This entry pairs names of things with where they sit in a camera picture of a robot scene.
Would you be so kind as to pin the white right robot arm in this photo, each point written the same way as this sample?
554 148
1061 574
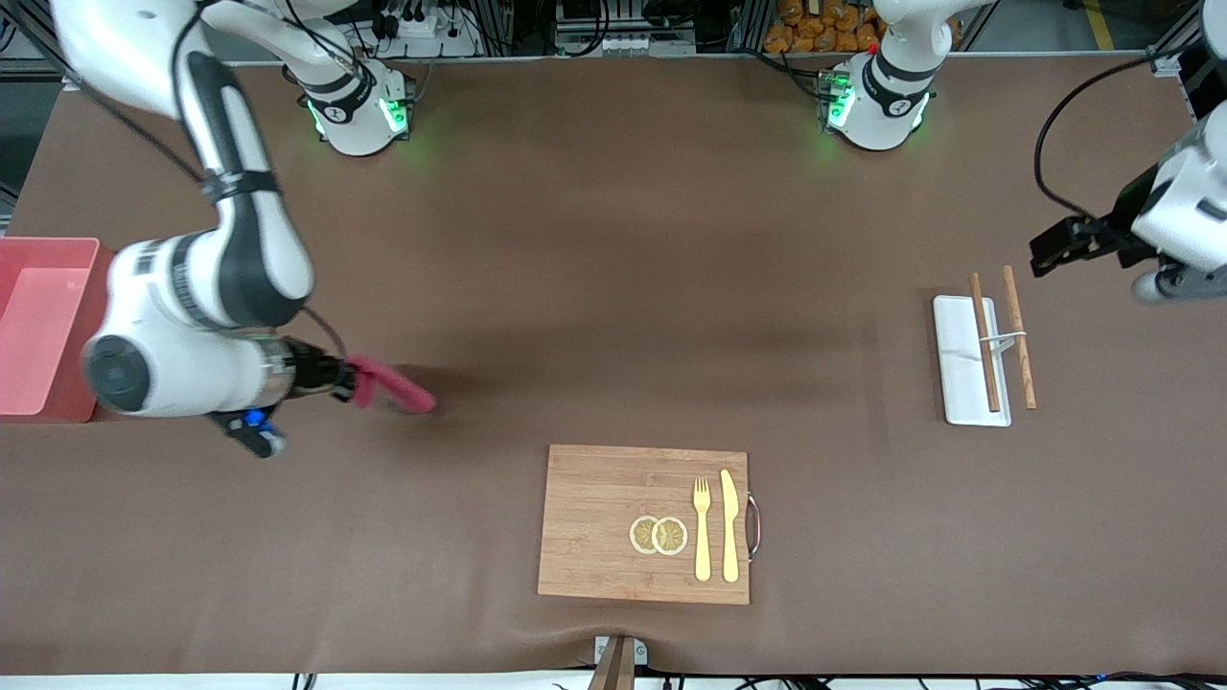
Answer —
192 287

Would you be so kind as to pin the orange snack bags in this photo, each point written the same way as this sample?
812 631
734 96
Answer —
824 24

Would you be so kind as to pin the grey mount bracket with post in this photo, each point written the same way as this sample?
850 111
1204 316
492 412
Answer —
613 671

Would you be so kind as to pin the white power strip with plugs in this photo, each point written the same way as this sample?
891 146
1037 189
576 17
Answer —
422 29

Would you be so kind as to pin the yellow plastic knife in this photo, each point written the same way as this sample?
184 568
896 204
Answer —
730 537

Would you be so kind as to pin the pink plastic bin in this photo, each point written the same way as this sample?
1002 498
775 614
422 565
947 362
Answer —
38 326

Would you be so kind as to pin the yellow plastic fork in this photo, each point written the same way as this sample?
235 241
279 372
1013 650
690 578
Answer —
703 546

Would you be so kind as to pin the grey socket strip device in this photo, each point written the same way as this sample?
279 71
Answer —
623 43

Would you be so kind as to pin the pink cloth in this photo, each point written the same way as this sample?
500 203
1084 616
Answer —
398 388

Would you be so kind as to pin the white rack base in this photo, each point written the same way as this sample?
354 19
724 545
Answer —
959 364

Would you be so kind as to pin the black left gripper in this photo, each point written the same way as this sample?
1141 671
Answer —
1118 235

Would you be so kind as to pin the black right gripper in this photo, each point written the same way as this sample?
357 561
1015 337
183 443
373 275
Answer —
313 372

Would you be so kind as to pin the lemon slice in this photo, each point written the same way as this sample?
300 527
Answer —
640 535
670 537

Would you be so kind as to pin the brown table cover mat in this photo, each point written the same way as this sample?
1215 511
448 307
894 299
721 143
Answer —
613 287

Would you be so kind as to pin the aluminium frame rail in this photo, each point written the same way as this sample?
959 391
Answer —
1165 62

